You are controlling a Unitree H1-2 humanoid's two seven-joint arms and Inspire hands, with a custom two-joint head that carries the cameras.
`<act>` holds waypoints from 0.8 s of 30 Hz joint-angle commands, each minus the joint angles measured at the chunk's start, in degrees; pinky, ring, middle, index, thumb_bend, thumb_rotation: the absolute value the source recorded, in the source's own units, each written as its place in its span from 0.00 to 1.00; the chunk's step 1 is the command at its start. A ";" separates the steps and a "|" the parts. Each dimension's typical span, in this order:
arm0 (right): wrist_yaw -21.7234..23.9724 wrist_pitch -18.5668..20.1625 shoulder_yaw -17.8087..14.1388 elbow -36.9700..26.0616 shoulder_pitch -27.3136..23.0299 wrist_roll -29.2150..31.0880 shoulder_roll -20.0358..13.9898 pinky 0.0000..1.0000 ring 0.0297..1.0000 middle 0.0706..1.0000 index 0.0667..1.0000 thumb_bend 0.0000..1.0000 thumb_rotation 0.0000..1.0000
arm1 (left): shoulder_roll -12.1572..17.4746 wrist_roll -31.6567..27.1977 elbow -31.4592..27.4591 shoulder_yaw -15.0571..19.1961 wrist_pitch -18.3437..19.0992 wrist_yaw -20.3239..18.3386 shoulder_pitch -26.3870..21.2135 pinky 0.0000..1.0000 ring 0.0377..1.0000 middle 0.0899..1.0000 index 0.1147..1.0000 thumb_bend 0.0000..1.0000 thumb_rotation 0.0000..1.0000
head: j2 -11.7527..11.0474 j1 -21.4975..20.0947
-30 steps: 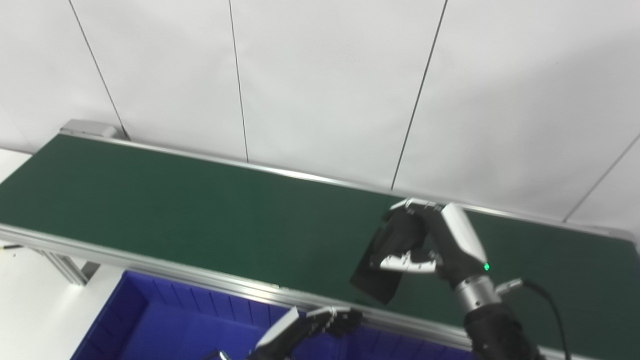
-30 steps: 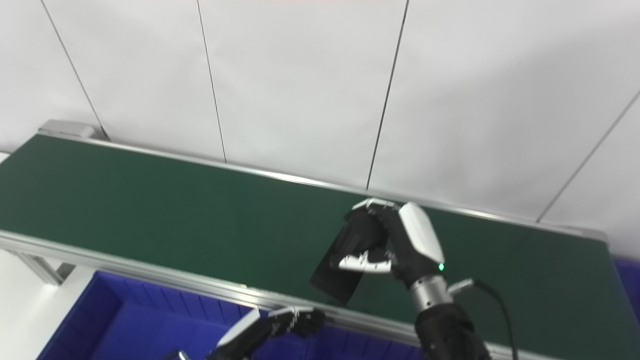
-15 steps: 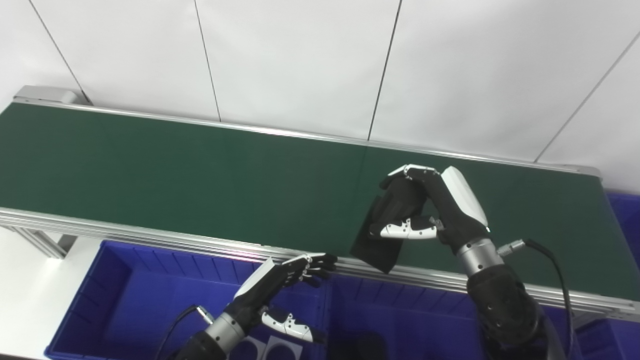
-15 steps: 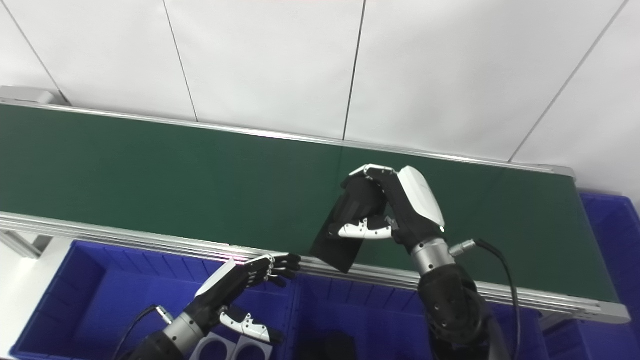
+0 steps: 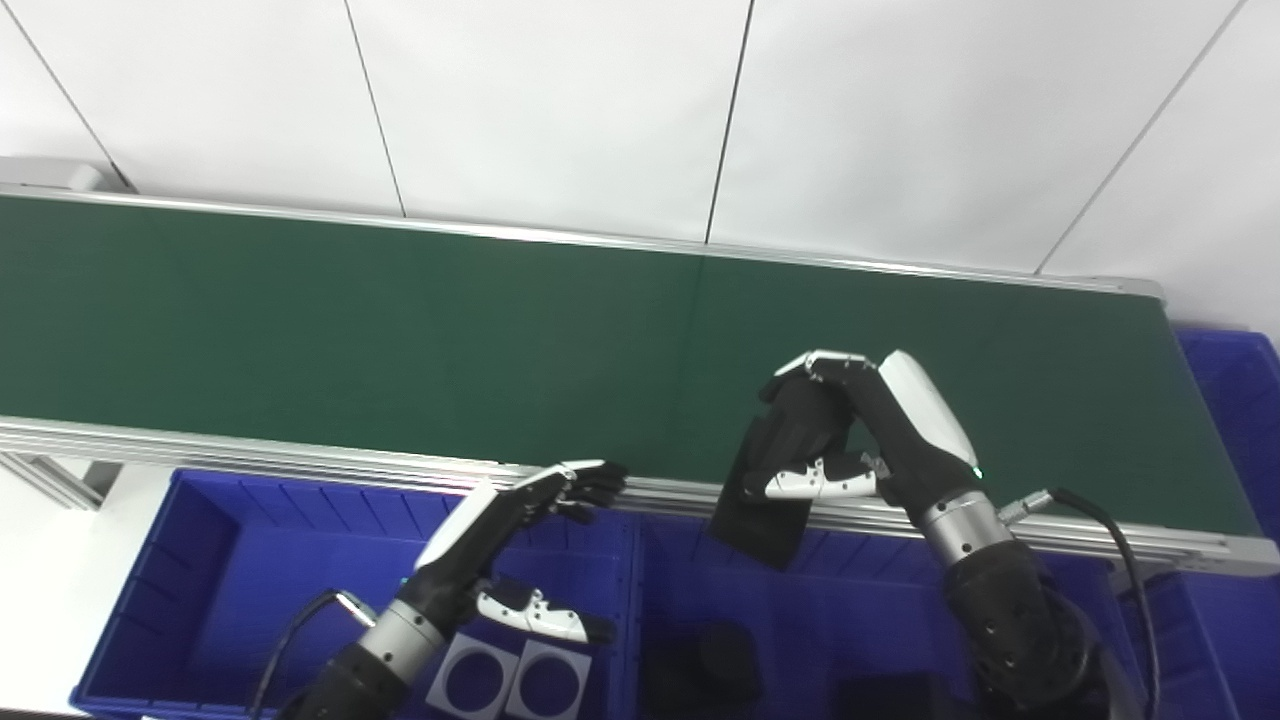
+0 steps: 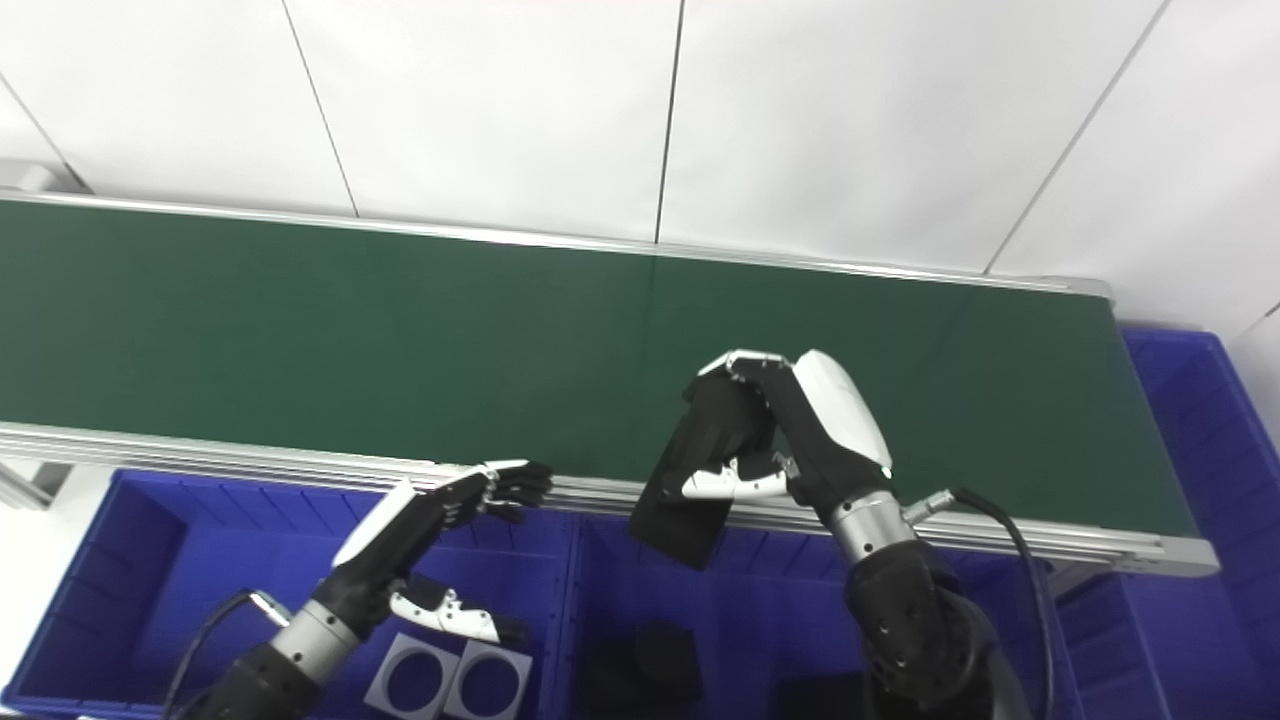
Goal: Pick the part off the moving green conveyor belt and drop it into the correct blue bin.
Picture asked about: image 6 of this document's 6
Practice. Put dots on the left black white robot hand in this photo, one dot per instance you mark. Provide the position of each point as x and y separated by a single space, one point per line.
400 540

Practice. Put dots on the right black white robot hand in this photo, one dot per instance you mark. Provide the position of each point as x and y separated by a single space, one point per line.
835 430

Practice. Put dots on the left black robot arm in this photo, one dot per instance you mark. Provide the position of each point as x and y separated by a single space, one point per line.
270 670

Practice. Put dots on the blue plastic bin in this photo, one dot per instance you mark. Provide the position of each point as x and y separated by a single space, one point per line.
180 580
780 610
1200 620

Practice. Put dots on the green conveyor belt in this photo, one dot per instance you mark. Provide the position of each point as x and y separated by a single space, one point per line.
350 340

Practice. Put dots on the aluminium conveyor leg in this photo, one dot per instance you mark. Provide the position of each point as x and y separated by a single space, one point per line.
25 485
1075 578

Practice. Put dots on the grey square plate round hole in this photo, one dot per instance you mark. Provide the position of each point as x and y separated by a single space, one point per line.
385 700
515 665

